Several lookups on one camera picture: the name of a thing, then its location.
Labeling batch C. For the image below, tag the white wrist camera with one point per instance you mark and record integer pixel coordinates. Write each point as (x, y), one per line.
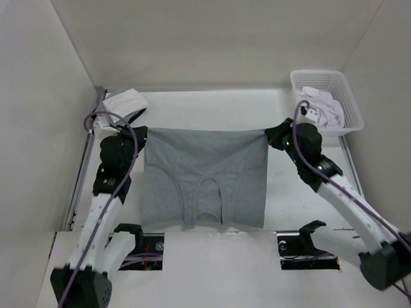
(308, 115)
(101, 128)

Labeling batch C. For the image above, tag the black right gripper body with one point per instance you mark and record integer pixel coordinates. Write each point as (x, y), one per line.
(283, 140)

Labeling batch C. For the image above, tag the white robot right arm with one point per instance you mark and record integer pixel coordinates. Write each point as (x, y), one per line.
(381, 251)

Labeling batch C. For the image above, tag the white folded tank top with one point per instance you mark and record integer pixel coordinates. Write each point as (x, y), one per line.
(127, 104)

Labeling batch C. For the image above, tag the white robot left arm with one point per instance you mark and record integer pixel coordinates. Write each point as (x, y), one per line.
(85, 279)

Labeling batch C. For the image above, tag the white crumpled tank top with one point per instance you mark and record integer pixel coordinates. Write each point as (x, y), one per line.
(329, 111)

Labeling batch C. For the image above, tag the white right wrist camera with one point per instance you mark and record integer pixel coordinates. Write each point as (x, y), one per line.
(308, 115)

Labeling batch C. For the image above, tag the white plastic laundry basket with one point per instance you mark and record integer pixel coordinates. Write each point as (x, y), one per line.
(336, 84)

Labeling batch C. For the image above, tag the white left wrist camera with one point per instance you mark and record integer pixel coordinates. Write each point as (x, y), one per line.
(101, 128)

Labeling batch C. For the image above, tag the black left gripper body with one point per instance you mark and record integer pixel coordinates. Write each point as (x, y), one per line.
(126, 138)

